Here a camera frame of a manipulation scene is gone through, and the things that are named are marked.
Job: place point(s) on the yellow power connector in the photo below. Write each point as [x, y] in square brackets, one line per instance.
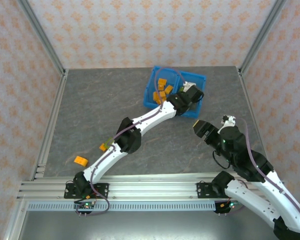
[223, 205]
[87, 198]

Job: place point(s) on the small circuit board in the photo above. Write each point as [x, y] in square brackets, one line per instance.
[84, 206]
[231, 205]

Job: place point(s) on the small orange lego brick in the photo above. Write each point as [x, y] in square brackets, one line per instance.
[103, 147]

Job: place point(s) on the grey metal panel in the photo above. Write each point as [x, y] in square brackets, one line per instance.
[152, 225]

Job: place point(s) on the aluminium table side rail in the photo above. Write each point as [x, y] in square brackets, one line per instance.
[248, 100]
[55, 107]

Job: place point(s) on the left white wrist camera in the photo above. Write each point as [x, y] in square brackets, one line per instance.
[189, 85]

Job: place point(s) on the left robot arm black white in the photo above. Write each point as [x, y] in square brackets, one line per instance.
[130, 140]

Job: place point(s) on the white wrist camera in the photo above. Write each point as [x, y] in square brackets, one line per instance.
[228, 119]
[189, 85]

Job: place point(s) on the blue two-compartment plastic bin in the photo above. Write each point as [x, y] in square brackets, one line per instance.
[150, 100]

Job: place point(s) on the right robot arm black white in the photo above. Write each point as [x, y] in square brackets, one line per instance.
[247, 197]

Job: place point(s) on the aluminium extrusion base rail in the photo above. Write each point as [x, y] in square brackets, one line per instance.
[152, 187]

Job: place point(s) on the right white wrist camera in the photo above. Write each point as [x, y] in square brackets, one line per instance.
[228, 119]

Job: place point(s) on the green lego brick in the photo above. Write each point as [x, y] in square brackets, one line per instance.
[181, 89]
[107, 143]

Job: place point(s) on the aluminium frame post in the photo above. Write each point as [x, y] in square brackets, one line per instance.
[261, 37]
[42, 37]

